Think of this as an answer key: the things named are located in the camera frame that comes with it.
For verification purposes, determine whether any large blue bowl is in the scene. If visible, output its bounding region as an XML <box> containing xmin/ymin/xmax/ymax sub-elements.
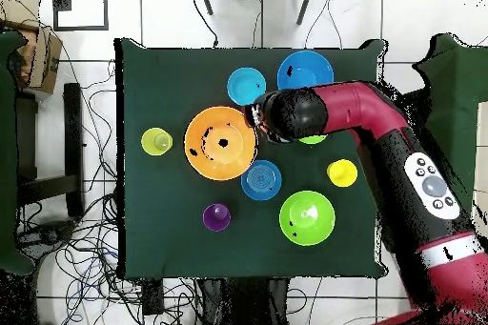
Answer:
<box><xmin>276</xmin><ymin>49</ymin><xmax>336</xmax><ymax>91</ymax></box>

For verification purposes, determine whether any small cyan bowl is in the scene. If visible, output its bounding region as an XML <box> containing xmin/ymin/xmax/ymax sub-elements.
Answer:
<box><xmin>226</xmin><ymin>66</ymin><xmax>268</xmax><ymax>108</ymax></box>

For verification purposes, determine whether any small green bowl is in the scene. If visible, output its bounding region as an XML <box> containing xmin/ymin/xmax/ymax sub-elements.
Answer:
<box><xmin>297</xmin><ymin>134</ymin><xmax>328</xmax><ymax>146</ymax></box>

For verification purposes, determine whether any small ribbed blue bowl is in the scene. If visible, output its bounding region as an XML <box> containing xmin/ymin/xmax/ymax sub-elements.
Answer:
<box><xmin>240</xmin><ymin>159</ymin><xmax>283</xmax><ymax>202</ymax></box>

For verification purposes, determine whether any large orange bowl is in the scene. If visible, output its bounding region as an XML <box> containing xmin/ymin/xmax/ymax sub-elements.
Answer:
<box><xmin>183</xmin><ymin>105</ymin><xmax>259</xmax><ymax>182</ymax></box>

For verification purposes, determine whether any dark green tablecloth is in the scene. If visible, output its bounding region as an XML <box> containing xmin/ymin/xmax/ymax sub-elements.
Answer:
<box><xmin>113</xmin><ymin>37</ymin><xmax>390</xmax><ymax>280</ymax></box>

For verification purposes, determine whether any translucent yellow-green cup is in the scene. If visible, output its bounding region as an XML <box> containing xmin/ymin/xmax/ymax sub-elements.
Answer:
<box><xmin>140</xmin><ymin>127</ymin><xmax>174</xmax><ymax>157</ymax></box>

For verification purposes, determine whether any opaque yellow cup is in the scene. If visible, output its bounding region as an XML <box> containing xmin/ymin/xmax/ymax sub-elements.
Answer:
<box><xmin>326</xmin><ymin>158</ymin><xmax>359</xmax><ymax>189</ymax></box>

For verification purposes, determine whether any purple cup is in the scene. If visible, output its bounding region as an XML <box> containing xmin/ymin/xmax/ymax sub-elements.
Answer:
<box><xmin>201</xmin><ymin>202</ymin><xmax>233</xmax><ymax>234</ymax></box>

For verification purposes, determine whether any large green bowl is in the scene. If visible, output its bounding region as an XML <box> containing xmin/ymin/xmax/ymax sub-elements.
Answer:
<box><xmin>278</xmin><ymin>190</ymin><xmax>337</xmax><ymax>247</ymax></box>

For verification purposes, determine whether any green cloth covered table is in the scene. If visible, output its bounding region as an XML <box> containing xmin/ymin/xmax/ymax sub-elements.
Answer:
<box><xmin>413</xmin><ymin>32</ymin><xmax>488</xmax><ymax>219</ymax></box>
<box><xmin>0</xmin><ymin>29</ymin><xmax>37</xmax><ymax>276</ymax></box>

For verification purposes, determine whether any black power box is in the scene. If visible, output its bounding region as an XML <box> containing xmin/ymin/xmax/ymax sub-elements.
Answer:
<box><xmin>141</xmin><ymin>278</ymin><xmax>166</xmax><ymax>316</ymax></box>

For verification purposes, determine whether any brown cardboard box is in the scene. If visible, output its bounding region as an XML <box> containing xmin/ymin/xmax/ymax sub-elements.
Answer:
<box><xmin>0</xmin><ymin>0</ymin><xmax>64</xmax><ymax>95</ymax></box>

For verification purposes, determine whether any white box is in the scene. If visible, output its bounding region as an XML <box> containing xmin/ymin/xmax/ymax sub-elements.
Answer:
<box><xmin>471</xmin><ymin>101</ymin><xmax>488</xmax><ymax>242</ymax></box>

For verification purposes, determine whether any dark grey base foot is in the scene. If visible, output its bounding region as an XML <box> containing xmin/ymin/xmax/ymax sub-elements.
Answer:
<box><xmin>16</xmin><ymin>219</ymin><xmax>77</xmax><ymax>261</ymax></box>

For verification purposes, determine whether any black camera tripod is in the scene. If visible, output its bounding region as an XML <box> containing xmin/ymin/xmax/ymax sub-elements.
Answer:
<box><xmin>196</xmin><ymin>0</ymin><xmax>316</xmax><ymax>26</ymax></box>

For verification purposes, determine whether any tangle of floor cables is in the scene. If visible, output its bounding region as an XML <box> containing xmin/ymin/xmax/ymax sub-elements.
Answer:
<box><xmin>16</xmin><ymin>46</ymin><xmax>199</xmax><ymax>325</ymax></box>

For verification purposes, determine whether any black square floor frame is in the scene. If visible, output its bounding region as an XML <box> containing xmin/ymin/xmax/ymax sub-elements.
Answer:
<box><xmin>51</xmin><ymin>0</ymin><xmax>110</xmax><ymax>31</ymax></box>

